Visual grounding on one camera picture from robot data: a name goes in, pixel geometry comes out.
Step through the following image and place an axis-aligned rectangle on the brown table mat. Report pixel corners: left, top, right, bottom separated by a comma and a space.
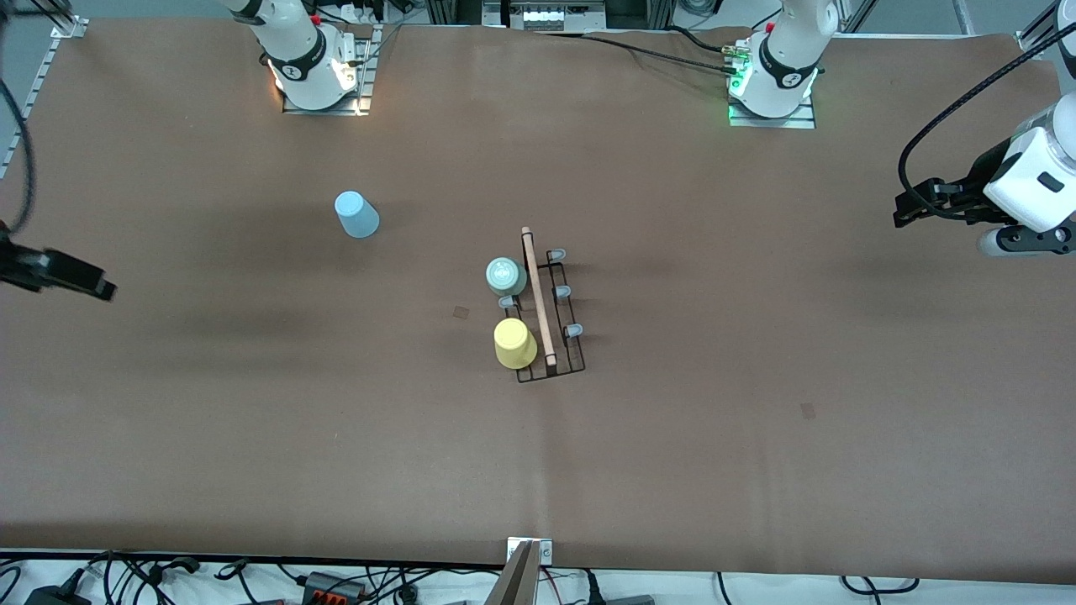
0, 17, 1065, 582

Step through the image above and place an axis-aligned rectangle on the black orange connector block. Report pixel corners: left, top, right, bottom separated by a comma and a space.
301, 571, 367, 602

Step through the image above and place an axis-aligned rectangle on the grey metal profile bar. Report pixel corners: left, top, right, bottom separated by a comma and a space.
483, 541, 543, 605

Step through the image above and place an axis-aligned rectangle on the black wire cup holder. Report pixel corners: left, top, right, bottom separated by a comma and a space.
496, 225, 588, 386

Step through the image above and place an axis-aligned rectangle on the short black table cable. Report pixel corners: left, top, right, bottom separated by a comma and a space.
668, 24, 734, 55

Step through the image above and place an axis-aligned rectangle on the pale green plastic cup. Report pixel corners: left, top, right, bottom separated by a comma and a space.
485, 256, 529, 297

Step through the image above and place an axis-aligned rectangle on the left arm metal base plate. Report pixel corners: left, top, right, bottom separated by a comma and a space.
727, 38, 818, 129

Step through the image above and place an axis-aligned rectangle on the long black table cable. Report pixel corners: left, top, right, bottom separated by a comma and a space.
530, 29, 745, 78

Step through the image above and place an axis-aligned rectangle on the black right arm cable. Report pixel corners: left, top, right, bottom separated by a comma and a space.
0, 71, 37, 241

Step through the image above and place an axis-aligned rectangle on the white power strip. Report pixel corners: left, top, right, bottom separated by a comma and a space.
509, 3, 606, 33

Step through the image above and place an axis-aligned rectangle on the yellow plastic cup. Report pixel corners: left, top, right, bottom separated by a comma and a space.
493, 317, 539, 371

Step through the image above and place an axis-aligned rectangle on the tangled black cable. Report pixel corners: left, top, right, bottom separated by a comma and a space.
87, 550, 204, 605

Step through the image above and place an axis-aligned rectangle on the small metal edge bracket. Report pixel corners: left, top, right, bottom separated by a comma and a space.
506, 538, 554, 566

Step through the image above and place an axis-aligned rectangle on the perforated metal rail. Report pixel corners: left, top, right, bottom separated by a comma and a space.
0, 15, 88, 182

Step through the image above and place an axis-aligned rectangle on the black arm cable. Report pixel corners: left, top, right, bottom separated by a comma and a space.
0, 71, 37, 241
896, 24, 1076, 222

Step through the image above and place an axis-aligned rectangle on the light blue plastic cup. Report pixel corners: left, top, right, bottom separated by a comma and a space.
334, 191, 381, 239

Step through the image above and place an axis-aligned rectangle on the black looped cable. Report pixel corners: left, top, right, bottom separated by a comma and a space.
841, 575, 922, 597

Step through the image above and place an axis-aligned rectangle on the black power adapter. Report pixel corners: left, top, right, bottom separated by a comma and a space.
25, 583, 90, 605

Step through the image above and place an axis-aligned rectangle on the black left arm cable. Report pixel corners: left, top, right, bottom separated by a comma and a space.
896, 24, 1076, 222

